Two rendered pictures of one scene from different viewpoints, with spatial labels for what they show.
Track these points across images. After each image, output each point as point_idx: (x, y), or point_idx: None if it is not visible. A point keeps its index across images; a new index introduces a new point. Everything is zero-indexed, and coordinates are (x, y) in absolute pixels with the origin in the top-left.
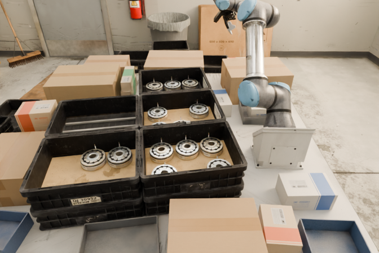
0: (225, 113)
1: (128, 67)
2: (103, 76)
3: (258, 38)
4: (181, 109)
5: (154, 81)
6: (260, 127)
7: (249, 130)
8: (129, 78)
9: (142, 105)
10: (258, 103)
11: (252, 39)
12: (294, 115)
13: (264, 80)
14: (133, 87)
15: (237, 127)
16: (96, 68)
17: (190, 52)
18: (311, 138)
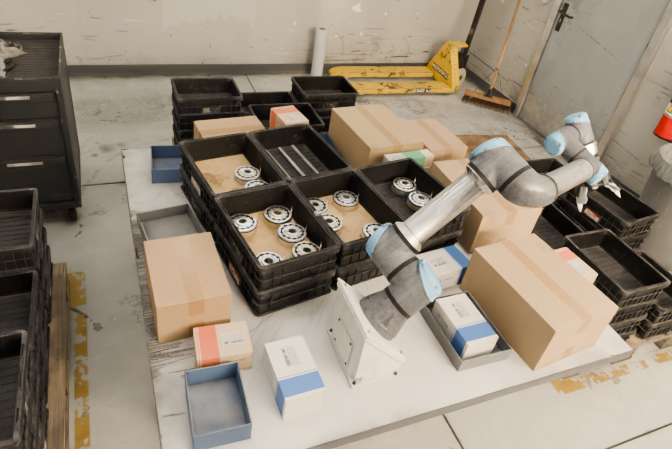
0: None
1: (425, 152)
2: (383, 138)
3: (452, 192)
4: (373, 221)
5: (417, 183)
6: (426, 332)
7: (408, 319)
8: (400, 158)
9: (342, 180)
10: (372, 257)
11: (447, 187)
12: (495, 382)
13: (399, 239)
14: None
15: None
16: (397, 128)
17: None
18: (438, 405)
